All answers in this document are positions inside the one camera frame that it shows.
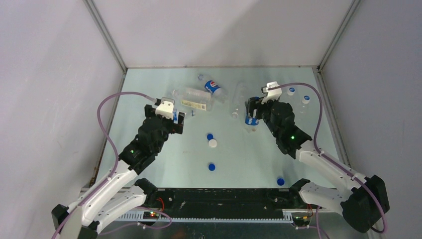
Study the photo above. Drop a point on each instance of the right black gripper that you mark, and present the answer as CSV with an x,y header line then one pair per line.
x,y
260,106

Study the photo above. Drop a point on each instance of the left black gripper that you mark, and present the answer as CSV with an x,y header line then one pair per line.
x,y
151,111

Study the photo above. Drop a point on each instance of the blue label pepsi bottle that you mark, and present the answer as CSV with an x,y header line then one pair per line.
x,y
251,123

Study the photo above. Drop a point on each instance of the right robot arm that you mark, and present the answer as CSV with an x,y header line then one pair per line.
x,y
361,200

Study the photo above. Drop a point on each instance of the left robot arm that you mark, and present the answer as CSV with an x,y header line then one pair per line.
x,y
98,206

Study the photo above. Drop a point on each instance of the small blue label bottle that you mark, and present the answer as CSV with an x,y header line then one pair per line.
x,y
187,114

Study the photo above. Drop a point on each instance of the clear unlabelled bottle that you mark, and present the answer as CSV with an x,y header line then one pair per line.
x,y
237,104

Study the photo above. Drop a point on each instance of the yellow label clear bottle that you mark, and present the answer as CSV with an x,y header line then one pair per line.
x,y
193,98

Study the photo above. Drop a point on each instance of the capped clear bottle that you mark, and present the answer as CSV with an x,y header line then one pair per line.
x,y
300,106
288,95

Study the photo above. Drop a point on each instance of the pepsi logo bottle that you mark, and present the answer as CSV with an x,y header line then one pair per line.
x,y
215,89

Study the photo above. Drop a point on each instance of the white bottle cap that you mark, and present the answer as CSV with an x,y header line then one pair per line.
x,y
212,143

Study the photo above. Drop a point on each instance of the left circuit board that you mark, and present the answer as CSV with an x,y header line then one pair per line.
x,y
150,215

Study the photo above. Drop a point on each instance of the circuit board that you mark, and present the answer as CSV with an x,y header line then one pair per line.
x,y
301,222
150,215

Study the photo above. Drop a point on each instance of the right circuit board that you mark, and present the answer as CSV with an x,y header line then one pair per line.
x,y
301,222

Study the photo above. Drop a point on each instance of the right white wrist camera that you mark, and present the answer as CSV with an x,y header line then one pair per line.
x,y
272,92

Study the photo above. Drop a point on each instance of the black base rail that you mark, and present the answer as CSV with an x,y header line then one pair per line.
x,y
228,204

